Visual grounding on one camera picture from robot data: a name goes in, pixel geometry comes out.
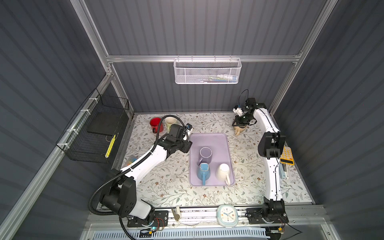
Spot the beige ceramic teapot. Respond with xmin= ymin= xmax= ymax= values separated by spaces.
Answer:
xmin=233 ymin=126 xmax=248 ymax=136

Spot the purple mug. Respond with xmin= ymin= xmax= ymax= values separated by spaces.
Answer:
xmin=198 ymin=147 xmax=213 ymax=166

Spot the light green mug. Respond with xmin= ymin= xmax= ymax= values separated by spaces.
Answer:
xmin=165 ymin=117 xmax=178 ymax=132

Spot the blue mug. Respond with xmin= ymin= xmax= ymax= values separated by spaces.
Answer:
xmin=197 ymin=163 xmax=211 ymax=186

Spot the red mug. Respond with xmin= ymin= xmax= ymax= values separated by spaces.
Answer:
xmin=150 ymin=118 xmax=164 ymax=134

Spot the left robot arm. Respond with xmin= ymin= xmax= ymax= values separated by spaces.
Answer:
xmin=88 ymin=115 xmax=193 ymax=224

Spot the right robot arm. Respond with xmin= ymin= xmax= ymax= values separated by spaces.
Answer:
xmin=232 ymin=97 xmax=289 ymax=224

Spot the white mug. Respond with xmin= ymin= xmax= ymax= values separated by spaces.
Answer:
xmin=216 ymin=164 xmax=231 ymax=186

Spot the lavender plastic tray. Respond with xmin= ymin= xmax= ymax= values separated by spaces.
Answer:
xmin=190 ymin=133 xmax=235 ymax=187

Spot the yellow calculator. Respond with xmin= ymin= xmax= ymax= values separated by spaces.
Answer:
xmin=280 ymin=146 xmax=295 ymax=166

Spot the colourful marker pack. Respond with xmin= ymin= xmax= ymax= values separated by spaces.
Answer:
xmin=126 ymin=158 xmax=137 ymax=167

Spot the yellow marker in basket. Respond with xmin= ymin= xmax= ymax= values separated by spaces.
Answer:
xmin=105 ymin=135 xmax=117 ymax=159

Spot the mint alarm clock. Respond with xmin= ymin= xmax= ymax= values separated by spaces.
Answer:
xmin=217 ymin=205 xmax=239 ymax=228

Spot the white wire basket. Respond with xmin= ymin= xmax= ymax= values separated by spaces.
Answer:
xmin=173 ymin=58 xmax=242 ymax=85

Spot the black wire basket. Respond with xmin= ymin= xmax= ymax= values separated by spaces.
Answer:
xmin=57 ymin=90 xmax=130 ymax=164

